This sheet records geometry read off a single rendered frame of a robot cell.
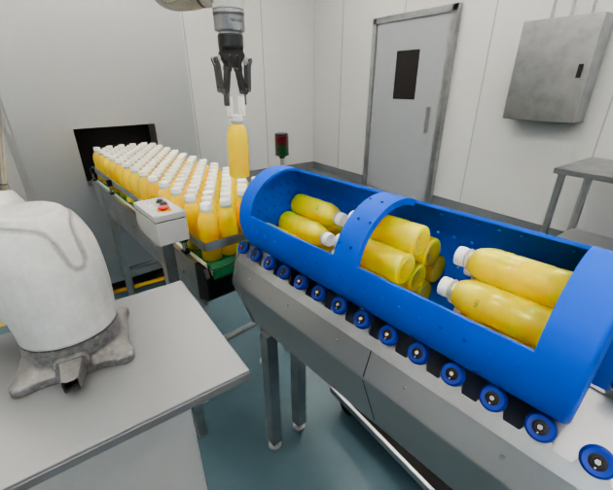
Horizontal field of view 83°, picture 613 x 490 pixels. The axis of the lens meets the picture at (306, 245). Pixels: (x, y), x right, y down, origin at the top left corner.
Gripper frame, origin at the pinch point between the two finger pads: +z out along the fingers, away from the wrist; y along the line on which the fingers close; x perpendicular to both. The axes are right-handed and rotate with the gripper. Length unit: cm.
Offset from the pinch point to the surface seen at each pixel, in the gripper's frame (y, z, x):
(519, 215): 336, 120, 10
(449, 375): -9, 44, -87
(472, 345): -12, 32, -90
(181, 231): -24.5, 36.7, -1.7
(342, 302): -8, 42, -58
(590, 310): -8, 21, -102
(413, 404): -11, 54, -82
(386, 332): -8, 43, -72
